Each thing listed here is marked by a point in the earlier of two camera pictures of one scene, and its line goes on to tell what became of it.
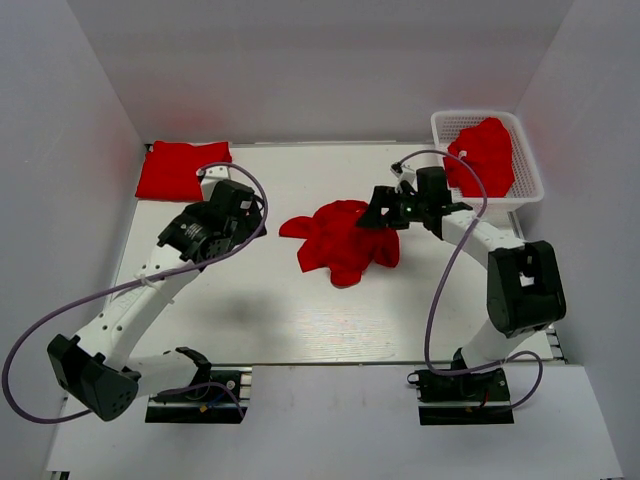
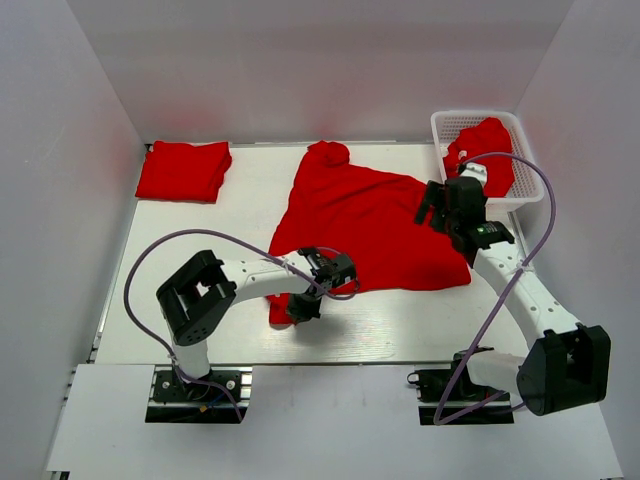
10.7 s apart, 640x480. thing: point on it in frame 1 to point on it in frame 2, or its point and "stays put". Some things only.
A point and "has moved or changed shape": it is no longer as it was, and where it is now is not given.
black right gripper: [385, 196] to [435, 195]
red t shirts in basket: [487, 146] stays put
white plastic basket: [527, 187] stays put
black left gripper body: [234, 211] to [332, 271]
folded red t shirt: [170, 170] stays put
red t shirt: [338, 244] has moved or changed shape
